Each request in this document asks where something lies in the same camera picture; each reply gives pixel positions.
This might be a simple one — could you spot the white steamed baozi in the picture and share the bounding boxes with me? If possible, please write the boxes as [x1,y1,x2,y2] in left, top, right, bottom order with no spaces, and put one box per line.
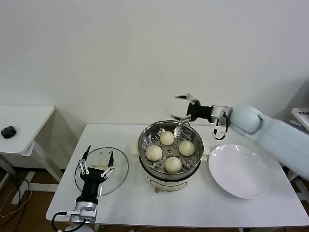
[159,131,175,146]
[145,145,163,162]
[164,156,183,174]
[178,140,196,156]

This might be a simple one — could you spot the perforated steel steamer basket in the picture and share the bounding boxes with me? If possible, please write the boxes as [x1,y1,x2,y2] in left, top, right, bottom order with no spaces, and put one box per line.
[137,120,204,178]

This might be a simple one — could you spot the glass lid with white handle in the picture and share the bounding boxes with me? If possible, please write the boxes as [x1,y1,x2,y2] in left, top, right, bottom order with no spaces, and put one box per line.
[74,147,128,196]

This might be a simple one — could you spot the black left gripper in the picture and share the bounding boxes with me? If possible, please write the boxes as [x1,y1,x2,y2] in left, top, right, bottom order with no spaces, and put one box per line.
[76,145,115,203]

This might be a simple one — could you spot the steel steamer pot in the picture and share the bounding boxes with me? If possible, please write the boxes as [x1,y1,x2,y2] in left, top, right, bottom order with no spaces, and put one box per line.
[130,139,210,194]

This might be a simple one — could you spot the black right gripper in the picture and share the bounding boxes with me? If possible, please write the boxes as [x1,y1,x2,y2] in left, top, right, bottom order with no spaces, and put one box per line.
[170,93,215,123]

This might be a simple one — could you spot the white round plate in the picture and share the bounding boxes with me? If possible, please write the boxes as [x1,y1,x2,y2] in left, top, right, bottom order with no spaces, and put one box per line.
[208,144,271,200]

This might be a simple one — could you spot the small black case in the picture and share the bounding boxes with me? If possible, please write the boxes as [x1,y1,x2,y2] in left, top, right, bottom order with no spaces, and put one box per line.
[0,125,17,139]

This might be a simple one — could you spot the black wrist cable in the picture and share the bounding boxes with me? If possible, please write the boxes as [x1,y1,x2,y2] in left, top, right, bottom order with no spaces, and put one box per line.
[51,211,73,232]

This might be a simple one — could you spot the white side table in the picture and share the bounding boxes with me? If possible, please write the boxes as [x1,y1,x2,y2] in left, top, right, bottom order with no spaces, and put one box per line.
[0,105,65,206]

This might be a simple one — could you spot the black floor cable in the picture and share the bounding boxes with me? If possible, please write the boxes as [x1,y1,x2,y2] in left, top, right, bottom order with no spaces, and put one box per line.
[14,179,32,206]

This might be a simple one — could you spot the white floor cable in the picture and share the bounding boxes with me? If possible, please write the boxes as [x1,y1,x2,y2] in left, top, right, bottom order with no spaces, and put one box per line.
[0,190,32,218]

